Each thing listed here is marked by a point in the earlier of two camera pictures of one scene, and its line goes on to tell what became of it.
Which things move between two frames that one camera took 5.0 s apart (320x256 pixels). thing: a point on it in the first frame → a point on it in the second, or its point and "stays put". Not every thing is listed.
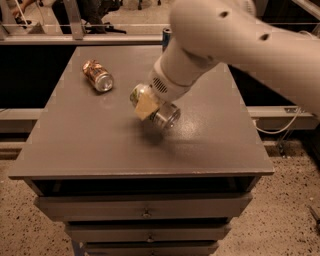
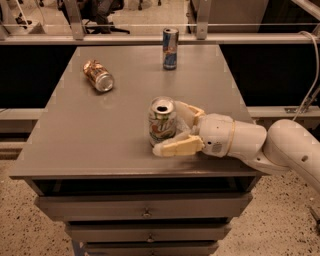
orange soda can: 98,75 stays put
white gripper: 162,87 → 216,135
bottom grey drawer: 150,248 stays put
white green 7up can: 167,115 → 162,119
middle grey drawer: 148,232 stays put
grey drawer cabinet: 126,187 stays put
